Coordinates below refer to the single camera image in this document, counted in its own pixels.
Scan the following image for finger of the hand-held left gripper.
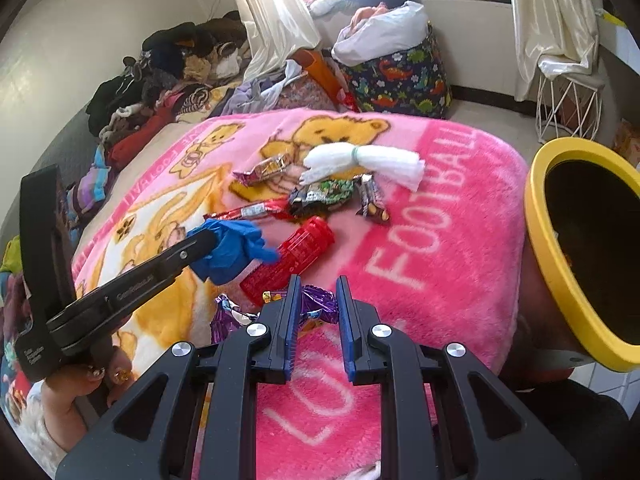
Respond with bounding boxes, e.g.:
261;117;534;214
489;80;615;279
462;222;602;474
102;228;221;318

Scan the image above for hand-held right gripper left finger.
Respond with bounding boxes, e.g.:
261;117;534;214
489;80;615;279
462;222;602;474
55;275;304;480

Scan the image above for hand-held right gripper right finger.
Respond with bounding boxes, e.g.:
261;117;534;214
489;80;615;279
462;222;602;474
335;275;583;480

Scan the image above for purple foil wrapper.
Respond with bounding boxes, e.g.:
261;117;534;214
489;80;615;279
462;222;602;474
210;282;341;343

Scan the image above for blue rubber glove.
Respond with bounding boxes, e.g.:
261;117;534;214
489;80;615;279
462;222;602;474
186;217;281;286

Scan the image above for long red wrapper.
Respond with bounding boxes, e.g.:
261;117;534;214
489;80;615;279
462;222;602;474
202;197;291;222

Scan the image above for red cylindrical tube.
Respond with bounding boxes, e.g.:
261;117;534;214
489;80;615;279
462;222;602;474
239;216;335;306

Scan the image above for brown gold candy wrapper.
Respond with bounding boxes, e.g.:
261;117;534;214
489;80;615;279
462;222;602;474
232;154;293;187

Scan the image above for brown snack bar wrapper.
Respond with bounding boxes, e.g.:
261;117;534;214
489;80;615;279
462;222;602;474
355;173;391;224

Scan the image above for green black snack wrapper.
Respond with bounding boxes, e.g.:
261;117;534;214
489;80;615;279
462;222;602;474
287;178;357;218

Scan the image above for white foam fruit net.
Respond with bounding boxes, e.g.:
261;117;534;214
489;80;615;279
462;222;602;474
299;142;426;193

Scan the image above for yellow-rimmed bin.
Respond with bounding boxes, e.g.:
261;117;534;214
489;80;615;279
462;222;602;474
522;136;640;373

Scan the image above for person's left hand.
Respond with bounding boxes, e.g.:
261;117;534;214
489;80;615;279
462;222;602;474
42;345;138;453

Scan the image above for purple striped cloth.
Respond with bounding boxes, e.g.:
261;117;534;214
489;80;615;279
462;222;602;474
67;147;118;221

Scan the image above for pink bear printed blanket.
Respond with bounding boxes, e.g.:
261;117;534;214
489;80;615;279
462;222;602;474
70;107;531;480

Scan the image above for red cloth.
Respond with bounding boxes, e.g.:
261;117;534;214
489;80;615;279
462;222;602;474
107;115;176;166

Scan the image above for lilac and white clothes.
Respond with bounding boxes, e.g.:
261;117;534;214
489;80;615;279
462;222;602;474
220;60;306;116

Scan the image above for floral fabric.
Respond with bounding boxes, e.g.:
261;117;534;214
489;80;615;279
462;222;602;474
272;77;346;111

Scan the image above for pile of dark clothes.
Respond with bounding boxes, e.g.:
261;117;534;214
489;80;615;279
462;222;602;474
87;17;251;141

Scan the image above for orange shopping bag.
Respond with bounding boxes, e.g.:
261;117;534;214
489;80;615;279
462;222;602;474
292;49;361;111

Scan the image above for cream satin curtain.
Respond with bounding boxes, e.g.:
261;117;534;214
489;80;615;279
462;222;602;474
212;0;323;83
502;0;601;101

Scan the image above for dinosaur print fabric basket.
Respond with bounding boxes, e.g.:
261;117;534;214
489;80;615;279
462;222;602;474
345;22;453;121

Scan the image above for white cloth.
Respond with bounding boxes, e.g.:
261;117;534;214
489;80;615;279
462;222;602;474
307;0;351;16

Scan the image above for white plastic bag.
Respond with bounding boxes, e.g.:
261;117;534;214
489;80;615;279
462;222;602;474
331;1;431;67

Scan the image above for orange printed box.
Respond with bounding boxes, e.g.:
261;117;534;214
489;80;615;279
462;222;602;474
612;117;640;166

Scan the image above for white desk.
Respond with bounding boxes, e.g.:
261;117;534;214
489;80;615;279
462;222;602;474
597;10;640;111

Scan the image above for white wire stool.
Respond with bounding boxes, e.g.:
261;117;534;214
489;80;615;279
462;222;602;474
535;72;606;143

